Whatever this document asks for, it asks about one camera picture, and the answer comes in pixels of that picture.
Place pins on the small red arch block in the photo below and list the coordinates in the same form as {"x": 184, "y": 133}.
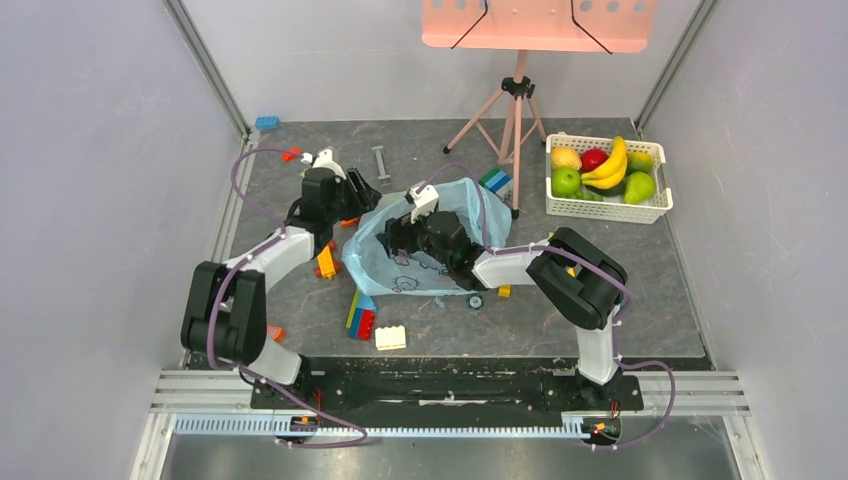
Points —
{"x": 291, "y": 154}

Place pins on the yellow green fake mango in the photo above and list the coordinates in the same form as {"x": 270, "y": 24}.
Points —
{"x": 638, "y": 161}

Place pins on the blue green poker chip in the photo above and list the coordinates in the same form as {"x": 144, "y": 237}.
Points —
{"x": 475, "y": 302}

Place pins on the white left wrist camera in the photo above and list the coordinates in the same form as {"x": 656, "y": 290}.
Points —
{"x": 325, "y": 158}

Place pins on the cream toy brick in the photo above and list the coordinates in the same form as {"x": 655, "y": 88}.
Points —
{"x": 390, "y": 338}

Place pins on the green fake apple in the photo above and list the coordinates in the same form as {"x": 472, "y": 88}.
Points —
{"x": 565, "y": 182}

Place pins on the green fake pear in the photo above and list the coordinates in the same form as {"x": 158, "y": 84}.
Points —
{"x": 640, "y": 186}

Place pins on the blue toy brick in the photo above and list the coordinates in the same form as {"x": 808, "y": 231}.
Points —
{"x": 267, "y": 123}

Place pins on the yellow fake lemon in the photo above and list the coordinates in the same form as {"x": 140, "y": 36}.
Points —
{"x": 565, "y": 157}

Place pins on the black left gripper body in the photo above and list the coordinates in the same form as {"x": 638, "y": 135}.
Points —
{"x": 344, "y": 204}

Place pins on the pink music stand tripod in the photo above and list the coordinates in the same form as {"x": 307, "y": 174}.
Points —
{"x": 524, "y": 27}

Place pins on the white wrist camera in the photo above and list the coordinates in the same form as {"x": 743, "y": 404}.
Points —
{"x": 424, "y": 199}
{"x": 325, "y": 158}

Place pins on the light blue plastic bag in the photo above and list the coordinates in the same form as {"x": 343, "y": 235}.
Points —
{"x": 483, "y": 215}

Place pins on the orange semicircle block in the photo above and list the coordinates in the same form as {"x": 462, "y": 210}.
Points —
{"x": 276, "y": 333}

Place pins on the yellow fake banana bunch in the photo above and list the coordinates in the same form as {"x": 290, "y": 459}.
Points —
{"x": 612, "y": 171}

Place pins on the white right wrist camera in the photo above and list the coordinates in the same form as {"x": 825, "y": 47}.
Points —
{"x": 424, "y": 199}

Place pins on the multicolour brick house stack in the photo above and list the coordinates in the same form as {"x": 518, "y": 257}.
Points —
{"x": 361, "y": 318}

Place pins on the red fake pomegranate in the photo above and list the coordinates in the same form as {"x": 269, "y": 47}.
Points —
{"x": 592, "y": 159}

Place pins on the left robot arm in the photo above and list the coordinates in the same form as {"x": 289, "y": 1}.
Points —
{"x": 226, "y": 312}

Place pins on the white perforated plastic basket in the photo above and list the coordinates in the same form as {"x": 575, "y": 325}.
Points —
{"x": 612, "y": 208}

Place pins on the long yellow wooden block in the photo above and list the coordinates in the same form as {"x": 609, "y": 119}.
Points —
{"x": 504, "y": 291}

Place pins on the green blue grey brick stack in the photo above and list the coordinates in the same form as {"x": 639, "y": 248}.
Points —
{"x": 497, "y": 182}

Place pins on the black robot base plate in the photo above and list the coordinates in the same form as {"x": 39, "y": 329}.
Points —
{"x": 374, "y": 397}

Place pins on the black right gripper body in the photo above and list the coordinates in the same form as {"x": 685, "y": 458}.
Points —
{"x": 406, "y": 232}

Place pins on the orange arch block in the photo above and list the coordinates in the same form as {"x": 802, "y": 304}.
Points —
{"x": 350, "y": 223}

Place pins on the dark green fake avocado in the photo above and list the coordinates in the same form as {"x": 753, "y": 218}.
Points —
{"x": 614, "y": 191}

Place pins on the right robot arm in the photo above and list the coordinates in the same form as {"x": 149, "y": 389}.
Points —
{"x": 585, "y": 285}

